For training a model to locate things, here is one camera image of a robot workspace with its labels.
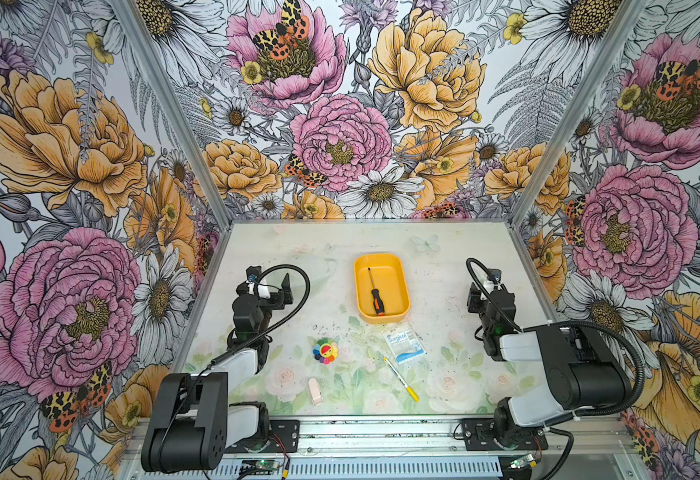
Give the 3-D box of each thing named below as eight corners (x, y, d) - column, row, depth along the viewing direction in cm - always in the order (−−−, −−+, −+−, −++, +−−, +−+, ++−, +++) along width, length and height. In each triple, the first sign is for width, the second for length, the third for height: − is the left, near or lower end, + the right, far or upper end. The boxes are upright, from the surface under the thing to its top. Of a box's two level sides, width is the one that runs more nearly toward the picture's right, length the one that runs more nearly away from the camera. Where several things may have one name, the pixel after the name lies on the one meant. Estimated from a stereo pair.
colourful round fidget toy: (310, 355, 90) (309, 352, 88) (323, 338, 93) (322, 334, 91) (329, 367, 87) (328, 364, 85) (341, 349, 91) (341, 346, 89)
